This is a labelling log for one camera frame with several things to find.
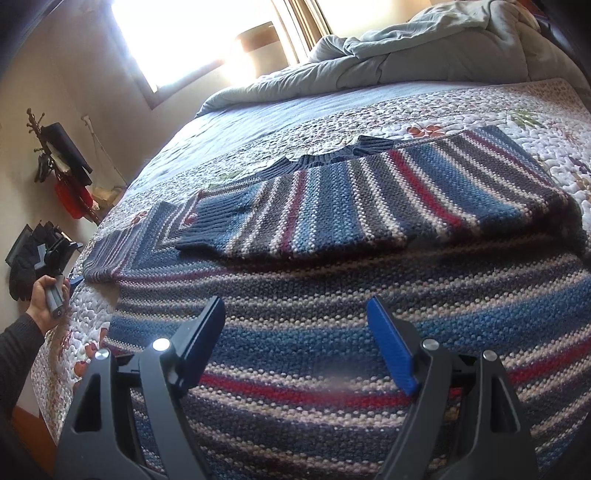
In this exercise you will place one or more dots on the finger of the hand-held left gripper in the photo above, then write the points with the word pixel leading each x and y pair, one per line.
pixel 76 280

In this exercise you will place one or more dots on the red hanging bag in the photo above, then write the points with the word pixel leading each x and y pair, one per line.
pixel 69 201

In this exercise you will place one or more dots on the grey comforter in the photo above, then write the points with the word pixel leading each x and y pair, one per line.
pixel 415 50

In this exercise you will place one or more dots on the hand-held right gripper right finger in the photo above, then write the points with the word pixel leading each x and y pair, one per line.
pixel 392 346

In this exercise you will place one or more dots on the beige curtain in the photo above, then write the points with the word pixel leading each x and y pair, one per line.
pixel 300 27

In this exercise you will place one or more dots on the black hanging bag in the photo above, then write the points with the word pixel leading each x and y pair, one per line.
pixel 69 150

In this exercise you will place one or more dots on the person's left forearm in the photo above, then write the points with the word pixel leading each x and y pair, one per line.
pixel 18 360

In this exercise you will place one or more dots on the floral quilted bedspread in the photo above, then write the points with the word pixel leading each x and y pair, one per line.
pixel 415 106

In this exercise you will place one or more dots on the black backpack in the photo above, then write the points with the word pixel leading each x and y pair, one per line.
pixel 30 267

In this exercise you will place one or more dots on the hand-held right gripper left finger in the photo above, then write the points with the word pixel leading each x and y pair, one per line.
pixel 203 330

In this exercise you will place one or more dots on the person's left hand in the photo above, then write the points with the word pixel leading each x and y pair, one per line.
pixel 39 304

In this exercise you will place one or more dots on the striped knitted sweater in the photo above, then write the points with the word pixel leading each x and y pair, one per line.
pixel 323 286

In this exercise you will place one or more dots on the bright window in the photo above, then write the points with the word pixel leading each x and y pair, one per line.
pixel 184 37

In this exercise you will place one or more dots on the wooden coat rack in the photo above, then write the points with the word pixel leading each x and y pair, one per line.
pixel 33 124

